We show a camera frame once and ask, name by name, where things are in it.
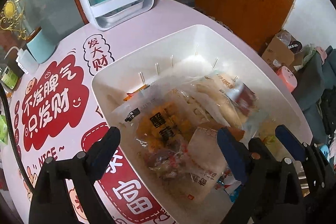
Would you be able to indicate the orange crab roe snack bag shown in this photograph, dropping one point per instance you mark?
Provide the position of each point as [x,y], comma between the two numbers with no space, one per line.
[161,121]

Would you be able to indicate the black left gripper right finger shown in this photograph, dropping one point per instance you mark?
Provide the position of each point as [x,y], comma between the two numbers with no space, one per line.
[271,192]

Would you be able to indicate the green label glass bottle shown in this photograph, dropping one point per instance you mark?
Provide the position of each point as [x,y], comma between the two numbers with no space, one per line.
[9,78]

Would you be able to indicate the green tissue pack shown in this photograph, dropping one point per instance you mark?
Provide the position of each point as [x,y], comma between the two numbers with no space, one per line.
[3,130]

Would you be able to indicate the blue snack packet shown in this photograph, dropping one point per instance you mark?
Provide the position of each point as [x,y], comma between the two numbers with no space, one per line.
[231,186]

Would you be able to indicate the white squeeze bottle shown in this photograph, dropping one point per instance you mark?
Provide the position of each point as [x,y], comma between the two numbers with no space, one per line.
[24,60]

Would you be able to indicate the pink plastic stool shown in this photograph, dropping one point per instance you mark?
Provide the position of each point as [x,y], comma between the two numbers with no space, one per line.
[287,77]

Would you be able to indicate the white pastry packet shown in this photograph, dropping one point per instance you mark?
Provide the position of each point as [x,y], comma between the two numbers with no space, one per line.
[205,163]

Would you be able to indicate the dark red snack packet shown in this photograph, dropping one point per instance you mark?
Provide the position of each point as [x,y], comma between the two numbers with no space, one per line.
[243,97]

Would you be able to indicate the clear pack brown snack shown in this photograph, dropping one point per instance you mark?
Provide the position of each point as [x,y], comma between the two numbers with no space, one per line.
[168,159]

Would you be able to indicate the light blue canister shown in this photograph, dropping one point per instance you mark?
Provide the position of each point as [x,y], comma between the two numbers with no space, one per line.
[40,46]

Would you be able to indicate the teal sofa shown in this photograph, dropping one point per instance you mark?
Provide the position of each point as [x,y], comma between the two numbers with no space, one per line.
[313,79]

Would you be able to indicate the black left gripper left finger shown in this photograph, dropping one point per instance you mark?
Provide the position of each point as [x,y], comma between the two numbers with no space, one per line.
[51,201]

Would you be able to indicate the cardboard box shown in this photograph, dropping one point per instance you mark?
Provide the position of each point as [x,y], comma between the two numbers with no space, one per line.
[284,50]

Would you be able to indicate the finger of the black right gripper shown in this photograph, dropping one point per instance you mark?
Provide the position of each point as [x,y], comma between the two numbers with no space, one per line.
[316,167]

